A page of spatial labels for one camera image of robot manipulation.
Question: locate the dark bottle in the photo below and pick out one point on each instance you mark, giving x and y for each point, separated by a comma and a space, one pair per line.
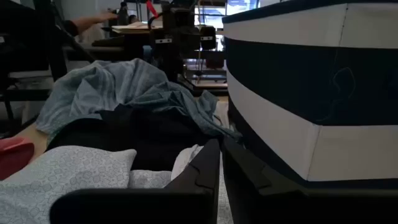
123, 14

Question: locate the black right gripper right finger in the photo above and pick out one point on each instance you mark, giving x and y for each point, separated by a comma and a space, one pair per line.
280, 202

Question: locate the black Puma underwear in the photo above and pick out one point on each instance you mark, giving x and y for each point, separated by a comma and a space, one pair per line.
140, 137

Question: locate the wooden side table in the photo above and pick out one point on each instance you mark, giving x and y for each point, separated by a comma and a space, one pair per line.
133, 28

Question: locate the navy white striped fabric basket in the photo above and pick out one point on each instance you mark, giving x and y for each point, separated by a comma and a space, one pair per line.
311, 77

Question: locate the white patterned cloth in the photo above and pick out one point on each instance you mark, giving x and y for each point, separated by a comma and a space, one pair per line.
62, 174

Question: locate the person's forearm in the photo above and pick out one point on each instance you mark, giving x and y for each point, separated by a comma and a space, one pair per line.
90, 21

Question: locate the blue plaid shirt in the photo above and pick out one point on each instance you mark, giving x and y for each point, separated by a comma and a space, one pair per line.
109, 84

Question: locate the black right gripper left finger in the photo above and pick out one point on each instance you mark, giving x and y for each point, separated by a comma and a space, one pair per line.
192, 199

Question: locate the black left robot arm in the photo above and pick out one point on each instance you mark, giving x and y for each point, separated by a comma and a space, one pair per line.
174, 37

